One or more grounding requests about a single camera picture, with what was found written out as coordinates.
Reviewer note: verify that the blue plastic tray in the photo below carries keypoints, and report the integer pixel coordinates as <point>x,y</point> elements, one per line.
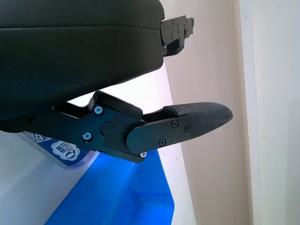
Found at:
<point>122,192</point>

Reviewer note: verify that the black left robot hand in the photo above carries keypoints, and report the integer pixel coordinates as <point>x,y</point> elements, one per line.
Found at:
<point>70,58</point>

